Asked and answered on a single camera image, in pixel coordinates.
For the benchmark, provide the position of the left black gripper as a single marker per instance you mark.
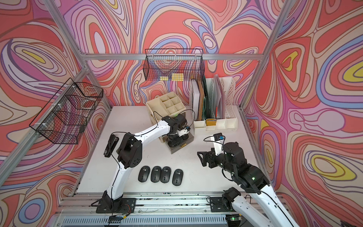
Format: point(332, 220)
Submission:
point(177, 142)

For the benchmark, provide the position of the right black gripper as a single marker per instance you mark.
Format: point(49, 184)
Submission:
point(211, 155)

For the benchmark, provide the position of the transparent bottom drawer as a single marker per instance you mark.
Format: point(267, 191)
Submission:
point(185, 143)

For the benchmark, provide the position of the beige drawer organizer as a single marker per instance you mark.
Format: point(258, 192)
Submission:
point(167, 114)

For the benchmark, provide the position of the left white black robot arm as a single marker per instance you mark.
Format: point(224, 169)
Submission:
point(131, 149)

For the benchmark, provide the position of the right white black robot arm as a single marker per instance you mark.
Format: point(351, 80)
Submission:
point(253, 181)

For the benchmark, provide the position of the green folder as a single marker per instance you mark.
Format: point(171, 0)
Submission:
point(206, 95)

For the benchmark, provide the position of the white file rack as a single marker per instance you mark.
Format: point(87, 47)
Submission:
point(230, 122)

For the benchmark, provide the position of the white book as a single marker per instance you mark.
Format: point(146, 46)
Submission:
point(194, 96)

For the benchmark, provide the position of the brown cardboard folder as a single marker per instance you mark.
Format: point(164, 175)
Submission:
point(201, 100)

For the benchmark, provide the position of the translucent grey folders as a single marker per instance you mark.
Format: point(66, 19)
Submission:
point(219, 97)

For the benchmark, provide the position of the black stapler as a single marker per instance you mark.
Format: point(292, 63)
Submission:
point(111, 144)

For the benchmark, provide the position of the yellow sticky notes pad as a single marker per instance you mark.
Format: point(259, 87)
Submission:
point(177, 77)

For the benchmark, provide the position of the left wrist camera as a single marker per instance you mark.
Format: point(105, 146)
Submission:
point(184, 131)

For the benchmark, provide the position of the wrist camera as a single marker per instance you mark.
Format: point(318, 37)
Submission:
point(184, 131)
point(218, 140)

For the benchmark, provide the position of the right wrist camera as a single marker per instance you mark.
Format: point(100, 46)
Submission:
point(218, 140)

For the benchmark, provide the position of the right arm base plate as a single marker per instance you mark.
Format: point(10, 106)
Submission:
point(217, 204)

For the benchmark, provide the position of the aluminium rail base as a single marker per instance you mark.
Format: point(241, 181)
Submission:
point(154, 209)

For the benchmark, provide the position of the back black wire basket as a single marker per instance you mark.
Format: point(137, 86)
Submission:
point(165, 61)

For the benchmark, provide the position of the black wire basket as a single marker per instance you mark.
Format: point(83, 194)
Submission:
point(65, 120)
point(165, 61)

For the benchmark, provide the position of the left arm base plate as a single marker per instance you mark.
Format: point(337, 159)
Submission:
point(121, 205)

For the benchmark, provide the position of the left black wire basket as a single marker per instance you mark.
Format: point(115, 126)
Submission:
point(65, 120)

